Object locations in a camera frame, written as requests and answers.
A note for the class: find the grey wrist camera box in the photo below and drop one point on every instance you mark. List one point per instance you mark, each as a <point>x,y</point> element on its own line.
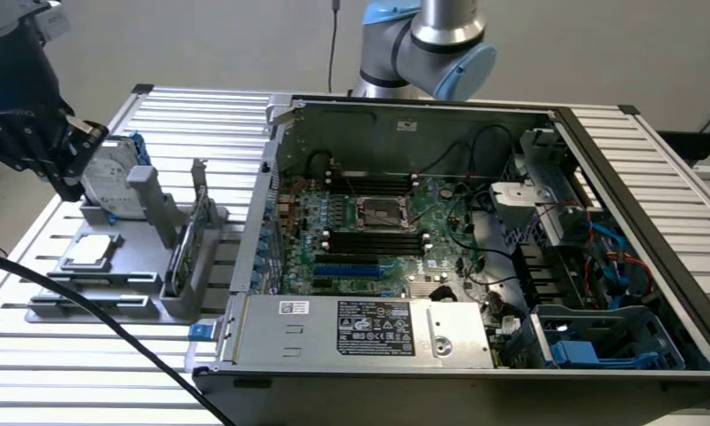
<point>54,20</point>

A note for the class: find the silver metal disk bay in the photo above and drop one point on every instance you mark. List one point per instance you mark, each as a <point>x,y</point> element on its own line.
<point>527,195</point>

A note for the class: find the grey parts rack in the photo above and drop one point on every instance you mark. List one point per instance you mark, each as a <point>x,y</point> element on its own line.
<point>130,306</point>

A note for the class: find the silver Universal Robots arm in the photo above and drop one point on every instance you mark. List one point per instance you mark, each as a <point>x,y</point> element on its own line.
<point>444,31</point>

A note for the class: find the silver hard disk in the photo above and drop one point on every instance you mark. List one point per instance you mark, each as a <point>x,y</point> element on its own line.
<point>115,186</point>

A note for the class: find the RAM stick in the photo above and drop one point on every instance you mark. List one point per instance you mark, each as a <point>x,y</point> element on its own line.
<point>95,303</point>
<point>110,277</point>

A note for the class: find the black table corner cap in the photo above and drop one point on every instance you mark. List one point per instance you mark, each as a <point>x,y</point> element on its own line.
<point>143,88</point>
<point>630,110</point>

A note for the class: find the silver CPU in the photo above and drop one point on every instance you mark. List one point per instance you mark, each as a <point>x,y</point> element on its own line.
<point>94,249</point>

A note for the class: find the black RAM slot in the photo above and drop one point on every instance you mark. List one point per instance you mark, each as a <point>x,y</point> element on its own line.
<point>374,185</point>
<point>376,239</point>
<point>374,174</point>
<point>376,244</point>
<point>374,190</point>
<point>374,179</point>
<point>376,234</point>
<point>376,250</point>

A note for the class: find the green graphics card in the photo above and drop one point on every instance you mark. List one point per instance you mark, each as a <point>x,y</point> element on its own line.
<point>192,231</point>

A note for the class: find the black open PC case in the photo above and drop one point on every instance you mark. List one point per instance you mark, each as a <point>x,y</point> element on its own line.
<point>427,395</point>

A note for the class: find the silver power supply unit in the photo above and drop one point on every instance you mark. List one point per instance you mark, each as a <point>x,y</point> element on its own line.
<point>314,341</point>

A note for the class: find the blue expansion slot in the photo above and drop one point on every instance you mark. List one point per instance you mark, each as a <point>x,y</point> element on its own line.
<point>347,270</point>

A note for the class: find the CPU socket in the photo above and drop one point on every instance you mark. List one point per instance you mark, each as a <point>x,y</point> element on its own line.
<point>384,213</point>

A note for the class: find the black expansion slot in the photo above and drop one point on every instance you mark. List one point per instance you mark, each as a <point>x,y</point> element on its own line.
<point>347,259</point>

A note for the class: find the silver chipset heatsink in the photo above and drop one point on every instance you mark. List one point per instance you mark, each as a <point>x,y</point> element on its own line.
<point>430,290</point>

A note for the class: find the black and blue disk bay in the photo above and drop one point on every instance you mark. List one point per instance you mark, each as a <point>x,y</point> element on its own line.
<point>628,328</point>

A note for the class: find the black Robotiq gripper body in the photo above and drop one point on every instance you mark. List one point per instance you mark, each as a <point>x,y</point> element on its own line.
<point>18,89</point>

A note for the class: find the green motherboard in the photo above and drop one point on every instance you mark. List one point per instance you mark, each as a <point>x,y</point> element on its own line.
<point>438,231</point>

